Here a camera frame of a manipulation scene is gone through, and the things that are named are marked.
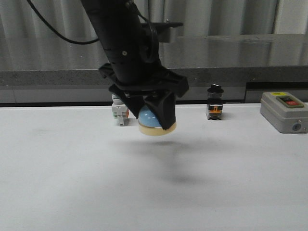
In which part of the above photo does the grey push button box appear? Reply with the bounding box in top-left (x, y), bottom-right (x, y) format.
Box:
top-left (260, 92), bottom-right (308, 134)

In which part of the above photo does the blue dome call bell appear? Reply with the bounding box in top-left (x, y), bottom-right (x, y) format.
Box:
top-left (138, 106), bottom-right (177, 136)

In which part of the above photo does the black cable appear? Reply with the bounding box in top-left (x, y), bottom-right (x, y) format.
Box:
top-left (26, 0), bottom-right (100, 45)

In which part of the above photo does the black selector switch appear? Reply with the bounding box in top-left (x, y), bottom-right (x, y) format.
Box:
top-left (206, 84), bottom-right (224, 120)

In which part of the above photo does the green pilot light switch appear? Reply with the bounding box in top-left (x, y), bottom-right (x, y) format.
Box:
top-left (112, 94), bottom-right (129, 126)

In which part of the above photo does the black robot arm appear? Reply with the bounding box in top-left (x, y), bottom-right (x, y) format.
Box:
top-left (82, 0), bottom-right (189, 130)

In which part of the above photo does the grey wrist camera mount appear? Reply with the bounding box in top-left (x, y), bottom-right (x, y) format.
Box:
top-left (151, 21), bottom-right (183, 43)

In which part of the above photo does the grey pleated curtain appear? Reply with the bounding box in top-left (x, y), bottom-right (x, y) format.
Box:
top-left (0, 0), bottom-right (308, 39)

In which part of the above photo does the grey stone counter ledge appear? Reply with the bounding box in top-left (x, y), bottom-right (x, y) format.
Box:
top-left (0, 34), bottom-right (308, 105)

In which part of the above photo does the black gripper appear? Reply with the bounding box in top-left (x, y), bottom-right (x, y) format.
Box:
top-left (99, 56), bottom-right (189, 130)

